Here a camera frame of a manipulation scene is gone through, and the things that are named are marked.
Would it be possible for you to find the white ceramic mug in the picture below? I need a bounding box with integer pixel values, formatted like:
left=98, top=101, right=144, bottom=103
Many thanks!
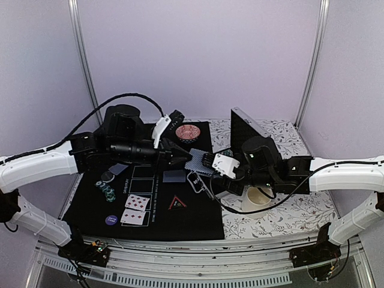
left=241, top=187, right=275, bottom=212

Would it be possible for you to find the red triangular all-in marker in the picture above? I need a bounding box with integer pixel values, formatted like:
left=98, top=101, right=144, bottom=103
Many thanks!
left=168, top=196, right=187, bottom=211

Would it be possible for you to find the left aluminium frame post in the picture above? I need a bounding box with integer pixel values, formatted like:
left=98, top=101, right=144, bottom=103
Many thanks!
left=68, top=0, right=99, bottom=109

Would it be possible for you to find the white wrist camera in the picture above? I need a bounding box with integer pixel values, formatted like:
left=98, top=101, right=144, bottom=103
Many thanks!
left=212, top=154, right=240, bottom=179
left=151, top=110, right=185, bottom=149

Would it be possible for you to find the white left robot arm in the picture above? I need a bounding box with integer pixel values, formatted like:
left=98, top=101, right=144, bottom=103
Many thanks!
left=1, top=104, right=191, bottom=260

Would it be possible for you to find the right aluminium frame post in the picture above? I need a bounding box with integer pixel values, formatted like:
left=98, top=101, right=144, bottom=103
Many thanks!
left=295, top=0, right=330, bottom=130

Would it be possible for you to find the floral white tablecloth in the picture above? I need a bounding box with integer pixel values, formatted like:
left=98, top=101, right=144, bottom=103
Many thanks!
left=103, top=118, right=337, bottom=240

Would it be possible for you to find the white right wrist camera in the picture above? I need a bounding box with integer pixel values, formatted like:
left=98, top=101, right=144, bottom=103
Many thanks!
left=212, top=154, right=240, bottom=179

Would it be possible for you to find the green blue poker chip stack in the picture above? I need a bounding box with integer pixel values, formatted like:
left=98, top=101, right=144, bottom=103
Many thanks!
left=95, top=181, right=116, bottom=202

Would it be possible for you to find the clear acrylic dealer button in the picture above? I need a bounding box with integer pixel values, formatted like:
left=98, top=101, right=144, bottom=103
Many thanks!
left=101, top=171, right=115, bottom=183

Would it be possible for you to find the dealt blue card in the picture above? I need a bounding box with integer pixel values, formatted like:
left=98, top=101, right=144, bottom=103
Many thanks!
left=163, top=170, right=186, bottom=183
left=109, top=164, right=128, bottom=175

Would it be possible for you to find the eight of diamonds card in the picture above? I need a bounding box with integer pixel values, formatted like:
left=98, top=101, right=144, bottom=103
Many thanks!
left=125, top=194, right=151, bottom=211

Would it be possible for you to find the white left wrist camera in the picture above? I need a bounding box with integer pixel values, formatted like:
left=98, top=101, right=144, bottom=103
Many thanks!
left=151, top=110, right=185, bottom=149

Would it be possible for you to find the blue playing card deck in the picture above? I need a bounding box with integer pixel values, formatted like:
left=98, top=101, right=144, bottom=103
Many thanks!
left=184, top=148, right=214, bottom=176

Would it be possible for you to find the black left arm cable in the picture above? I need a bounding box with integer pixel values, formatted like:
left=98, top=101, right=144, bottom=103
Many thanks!
left=0, top=93, right=166, bottom=161

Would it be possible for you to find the red patterned ceramic bowl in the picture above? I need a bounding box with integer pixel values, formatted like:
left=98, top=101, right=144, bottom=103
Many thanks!
left=175, top=124, right=201, bottom=144

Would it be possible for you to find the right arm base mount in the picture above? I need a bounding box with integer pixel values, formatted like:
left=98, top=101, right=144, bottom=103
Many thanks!
left=289, top=223, right=341, bottom=282

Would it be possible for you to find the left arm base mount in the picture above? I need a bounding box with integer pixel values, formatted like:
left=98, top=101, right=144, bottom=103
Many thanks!
left=58, top=235, right=110, bottom=268

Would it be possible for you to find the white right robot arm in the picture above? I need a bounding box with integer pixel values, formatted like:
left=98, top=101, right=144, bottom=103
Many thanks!
left=202, top=136, right=383, bottom=262

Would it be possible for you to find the black poker table mat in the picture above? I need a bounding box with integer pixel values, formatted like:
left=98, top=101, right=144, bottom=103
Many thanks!
left=63, top=139, right=224, bottom=241

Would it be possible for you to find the aluminium front rail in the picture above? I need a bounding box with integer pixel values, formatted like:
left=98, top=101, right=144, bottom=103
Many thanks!
left=26, top=232, right=376, bottom=287

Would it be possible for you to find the four of diamonds card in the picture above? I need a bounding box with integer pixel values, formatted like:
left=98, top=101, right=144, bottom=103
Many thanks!
left=121, top=209, right=146, bottom=226

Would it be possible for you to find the aluminium frame post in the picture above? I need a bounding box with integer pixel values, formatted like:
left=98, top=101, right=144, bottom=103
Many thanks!
left=295, top=0, right=330, bottom=130
left=68, top=0, right=99, bottom=109

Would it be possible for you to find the purple small blind button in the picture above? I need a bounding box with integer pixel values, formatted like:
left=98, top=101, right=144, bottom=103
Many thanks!
left=105, top=215, right=118, bottom=226

